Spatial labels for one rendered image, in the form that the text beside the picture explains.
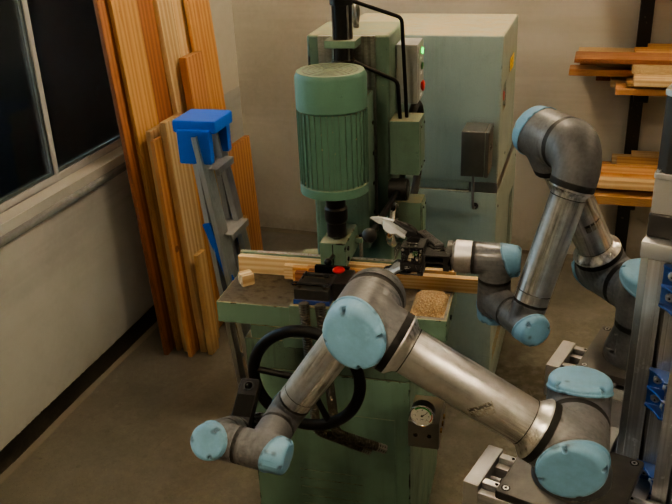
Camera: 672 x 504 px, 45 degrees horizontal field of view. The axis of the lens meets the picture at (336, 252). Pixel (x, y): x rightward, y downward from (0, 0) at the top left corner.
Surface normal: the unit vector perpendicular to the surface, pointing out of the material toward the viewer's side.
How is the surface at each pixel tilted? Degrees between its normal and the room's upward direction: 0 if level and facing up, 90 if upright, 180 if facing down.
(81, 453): 0
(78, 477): 0
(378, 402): 90
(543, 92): 90
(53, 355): 90
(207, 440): 60
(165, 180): 88
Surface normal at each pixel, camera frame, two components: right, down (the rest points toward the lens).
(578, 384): 0.00, -0.96
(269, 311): -0.24, 0.41
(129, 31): 0.95, 0.04
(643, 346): -0.53, 0.37
